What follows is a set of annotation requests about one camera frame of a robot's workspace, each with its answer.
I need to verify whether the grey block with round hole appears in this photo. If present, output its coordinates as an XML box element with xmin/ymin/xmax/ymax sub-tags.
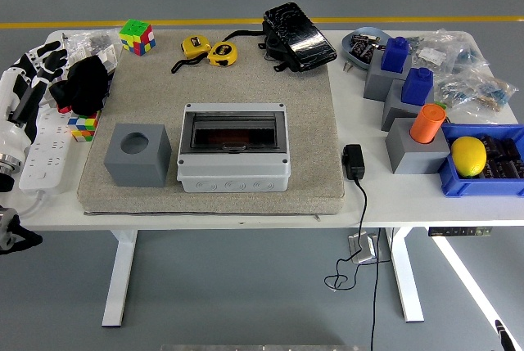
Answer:
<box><xmin>103</xmin><ymin>123</ymin><xmax>172</xmax><ymax>187</ymax></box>

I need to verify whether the white power strip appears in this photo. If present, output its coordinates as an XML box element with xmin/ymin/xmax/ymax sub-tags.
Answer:
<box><xmin>19</xmin><ymin>107</ymin><xmax>88</xmax><ymax>195</ymax></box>

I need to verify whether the yellow lemon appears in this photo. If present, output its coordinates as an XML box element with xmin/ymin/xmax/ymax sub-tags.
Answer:
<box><xmin>450</xmin><ymin>136</ymin><xmax>488</xmax><ymax>178</ymax></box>

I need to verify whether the white table leg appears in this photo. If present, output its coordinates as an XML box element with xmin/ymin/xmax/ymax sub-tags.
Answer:
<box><xmin>101</xmin><ymin>228</ymin><xmax>138</xmax><ymax>327</ymax></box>
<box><xmin>384</xmin><ymin>227</ymin><xmax>425</xmax><ymax>323</ymax></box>

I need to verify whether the clear bag with white label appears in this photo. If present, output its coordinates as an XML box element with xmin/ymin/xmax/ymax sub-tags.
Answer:
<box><xmin>410</xmin><ymin>34</ymin><xmax>456</xmax><ymax>78</ymax></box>

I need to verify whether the smoky transparent box lid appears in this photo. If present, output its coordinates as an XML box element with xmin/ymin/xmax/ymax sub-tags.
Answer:
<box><xmin>186</xmin><ymin>111</ymin><xmax>286</xmax><ymax>154</ymax></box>

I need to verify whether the clear bag of small hardware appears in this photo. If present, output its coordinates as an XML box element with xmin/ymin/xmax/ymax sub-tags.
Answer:
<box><xmin>61</xmin><ymin>29</ymin><xmax>124</xmax><ymax>74</ymax></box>

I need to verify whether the silver metal bracket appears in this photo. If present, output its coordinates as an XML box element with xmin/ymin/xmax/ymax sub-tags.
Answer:
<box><xmin>347</xmin><ymin>234</ymin><xmax>377</xmax><ymax>265</ymax></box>

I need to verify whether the blue block battery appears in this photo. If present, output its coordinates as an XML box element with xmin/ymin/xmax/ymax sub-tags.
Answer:
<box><xmin>380</xmin><ymin>36</ymin><xmax>412</xmax><ymax>73</ymax></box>
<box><xmin>400</xmin><ymin>67</ymin><xmax>435</xmax><ymax>107</ymax></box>

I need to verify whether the small black capacitor pile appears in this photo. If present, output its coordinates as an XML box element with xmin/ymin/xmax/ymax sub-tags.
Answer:
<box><xmin>350</xmin><ymin>33</ymin><xmax>380</xmax><ymax>61</ymax></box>

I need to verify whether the grey-brown mat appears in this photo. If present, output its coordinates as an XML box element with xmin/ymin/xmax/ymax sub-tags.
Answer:
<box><xmin>76</xmin><ymin>29</ymin><xmax>346</xmax><ymax>216</ymax></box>

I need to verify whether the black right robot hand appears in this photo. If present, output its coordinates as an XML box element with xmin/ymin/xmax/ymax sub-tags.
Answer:
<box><xmin>494</xmin><ymin>318</ymin><xmax>515</xmax><ymax>351</ymax></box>

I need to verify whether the orange cylinder battery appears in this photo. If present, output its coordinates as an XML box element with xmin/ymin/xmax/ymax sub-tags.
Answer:
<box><xmin>409</xmin><ymin>103</ymin><xmax>446</xmax><ymax>144</ymax></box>
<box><xmin>202</xmin><ymin>132</ymin><xmax>251</xmax><ymax>146</ymax></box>

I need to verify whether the black table control panel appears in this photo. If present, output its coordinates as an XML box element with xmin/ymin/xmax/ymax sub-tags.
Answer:
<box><xmin>427</xmin><ymin>226</ymin><xmax>493</xmax><ymax>237</ymax></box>

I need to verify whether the grey electrical enclosure box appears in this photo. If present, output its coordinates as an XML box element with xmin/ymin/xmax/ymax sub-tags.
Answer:
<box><xmin>176</xmin><ymin>101</ymin><xmax>291</xmax><ymax>193</ymax></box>

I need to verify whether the black power adapter plug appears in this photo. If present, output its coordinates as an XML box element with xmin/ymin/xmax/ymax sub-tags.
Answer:
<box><xmin>341</xmin><ymin>144</ymin><xmax>366</xmax><ymax>182</ymax></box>

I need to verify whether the grey block holder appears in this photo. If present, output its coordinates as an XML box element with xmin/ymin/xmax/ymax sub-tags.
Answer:
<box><xmin>385</xmin><ymin>117</ymin><xmax>451</xmax><ymax>175</ymax></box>
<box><xmin>364</xmin><ymin>50</ymin><xmax>413</xmax><ymax>102</ymax></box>
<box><xmin>381</xmin><ymin>79</ymin><xmax>435</xmax><ymax>133</ymax></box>

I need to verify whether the black glove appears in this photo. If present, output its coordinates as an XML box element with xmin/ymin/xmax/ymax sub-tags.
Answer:
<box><xmin>48</xmin><ymin>55</ymin><xmax>112</xmax><ymax>117</ymax></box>

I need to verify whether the shiny black pouch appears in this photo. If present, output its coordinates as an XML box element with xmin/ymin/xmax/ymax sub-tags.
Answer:
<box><xmin>223</xmin><ymin>1</ymin><xmax>338</xmax><ymax>74</ymax></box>

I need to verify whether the clear bag of blue parts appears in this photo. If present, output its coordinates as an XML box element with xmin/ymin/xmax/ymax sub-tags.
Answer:
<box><xmin>449</xmin><ymin>29</ymin><xmax>493</xmax><ymax>78</ymax></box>

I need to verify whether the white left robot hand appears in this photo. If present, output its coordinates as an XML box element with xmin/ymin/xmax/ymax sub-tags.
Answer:
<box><xmin>0</xmin><ymin>39</ymin><xmax>69</xmax><ymax>160</ymax></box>

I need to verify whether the blue plastic bin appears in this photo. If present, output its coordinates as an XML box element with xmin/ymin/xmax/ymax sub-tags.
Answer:
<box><xmin>436</xmin><ymin>123</ymin><xmax>524</xmax><ymax>199</ymax></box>

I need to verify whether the small white socket box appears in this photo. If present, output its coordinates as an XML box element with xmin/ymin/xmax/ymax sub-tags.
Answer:
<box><xmin>97</xmin><ymin>47</ymin><xmax>120</xmax><ymax>72</ymax></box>

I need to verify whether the yellow tape measure with strap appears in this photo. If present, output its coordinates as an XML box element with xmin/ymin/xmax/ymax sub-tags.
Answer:
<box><xmin>170</xmin><ymin>35</ymin><xmax>213</xmax><ymax>74</ymax></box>

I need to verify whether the blue-grey dish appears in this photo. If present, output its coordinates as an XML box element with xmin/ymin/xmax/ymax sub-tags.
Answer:
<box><xmin>341</xmin><ymin>26</ymin><xmax>395</xmax><ymax>70</ymax></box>

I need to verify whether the rubik's cube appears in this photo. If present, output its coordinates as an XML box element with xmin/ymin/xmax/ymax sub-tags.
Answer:
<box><xmin>119</xmin><ymin>18</ymin><xmax>156</xmax><ymax>57</ymax></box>
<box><xmin>67</xmin><ymin>111</ymin><xmax>102</xmax><ymax>143</ymax></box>

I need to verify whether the black adapter cord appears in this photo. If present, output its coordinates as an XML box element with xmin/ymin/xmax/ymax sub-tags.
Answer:
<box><xmin>324</xmin><ymin>178</ymin><xmax>393</xmax><ymax>351</ymax></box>

